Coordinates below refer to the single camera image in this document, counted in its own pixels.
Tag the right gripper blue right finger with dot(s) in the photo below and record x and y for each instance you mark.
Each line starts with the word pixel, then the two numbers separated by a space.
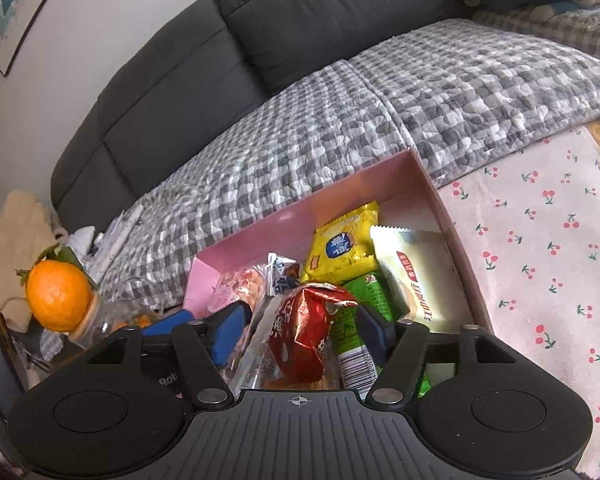
pixel 399 349

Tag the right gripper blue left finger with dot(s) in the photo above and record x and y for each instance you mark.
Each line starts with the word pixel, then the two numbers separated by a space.
pixel 203 348

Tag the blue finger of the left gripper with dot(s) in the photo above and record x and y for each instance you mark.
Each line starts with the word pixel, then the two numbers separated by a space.
pixel 167 324

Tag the pink sprinkled snack packet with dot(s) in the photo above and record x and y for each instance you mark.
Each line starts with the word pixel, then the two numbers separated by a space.
pixel 248 284

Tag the red foil snack packet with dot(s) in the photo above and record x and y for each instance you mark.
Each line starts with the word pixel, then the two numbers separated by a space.
pixel 301 328

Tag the yellow snack packet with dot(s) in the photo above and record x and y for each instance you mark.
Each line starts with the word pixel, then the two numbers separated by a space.
pixel 342 249

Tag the green snack packet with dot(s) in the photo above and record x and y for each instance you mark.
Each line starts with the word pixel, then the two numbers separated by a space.
pixel 357 367

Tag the glass jar of oranges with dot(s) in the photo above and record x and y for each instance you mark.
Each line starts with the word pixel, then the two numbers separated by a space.
pixel 102 318

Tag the cream snack packet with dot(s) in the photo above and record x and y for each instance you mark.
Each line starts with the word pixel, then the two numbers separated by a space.
pixel 422 278

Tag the white remote control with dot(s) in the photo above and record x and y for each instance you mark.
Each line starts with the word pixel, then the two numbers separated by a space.
pixel 111 242

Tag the large orange on jar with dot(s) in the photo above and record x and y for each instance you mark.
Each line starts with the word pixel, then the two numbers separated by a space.
pixel 58 294

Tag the cherry print tablecloth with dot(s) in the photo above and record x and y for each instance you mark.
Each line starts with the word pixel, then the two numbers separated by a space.
pixel 530 224

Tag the grey checkered quilt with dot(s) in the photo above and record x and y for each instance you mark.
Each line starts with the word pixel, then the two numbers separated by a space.
pixel 459 93

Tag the dark grey sofa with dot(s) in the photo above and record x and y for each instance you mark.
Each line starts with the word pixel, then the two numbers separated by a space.
pixel 211 65

